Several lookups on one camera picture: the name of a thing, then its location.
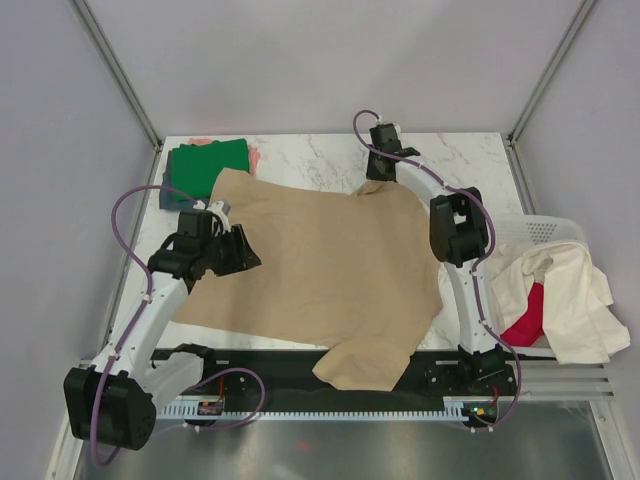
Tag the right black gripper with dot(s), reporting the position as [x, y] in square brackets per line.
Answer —
[371, 173]

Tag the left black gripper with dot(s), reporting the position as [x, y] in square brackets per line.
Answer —
[242, 255]

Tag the tan t shirt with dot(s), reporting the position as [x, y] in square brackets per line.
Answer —
[352, 273]

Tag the red t shirt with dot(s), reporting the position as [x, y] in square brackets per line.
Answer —
[529, 327]

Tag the cream t shirt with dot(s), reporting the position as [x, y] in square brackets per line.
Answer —
[576, 319]

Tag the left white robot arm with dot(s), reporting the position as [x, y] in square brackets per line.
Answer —
[115, 401]

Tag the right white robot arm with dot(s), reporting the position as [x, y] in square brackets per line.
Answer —
[461, 237]

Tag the folded blue t shirt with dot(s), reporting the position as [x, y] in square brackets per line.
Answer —
[176, 195]

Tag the folded green t shirt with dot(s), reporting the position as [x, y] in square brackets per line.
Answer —
[195, 168]

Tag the folded pink t shirt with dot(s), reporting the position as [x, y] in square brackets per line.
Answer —
[254, 154]

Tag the white plastic basket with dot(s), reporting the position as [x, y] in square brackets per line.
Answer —
[514, 233]

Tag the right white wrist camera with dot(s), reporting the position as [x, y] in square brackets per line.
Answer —
[381, 121]

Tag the white cable duct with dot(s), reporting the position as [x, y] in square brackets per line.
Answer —
[195, 410]

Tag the right aluminium frame post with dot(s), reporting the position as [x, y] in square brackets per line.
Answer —
[567, 40]

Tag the aluminium frame post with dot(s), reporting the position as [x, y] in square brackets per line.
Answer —
[108, 55]
[567, 40]

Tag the left aluminium frame post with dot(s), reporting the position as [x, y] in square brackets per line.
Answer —
[108, 55]

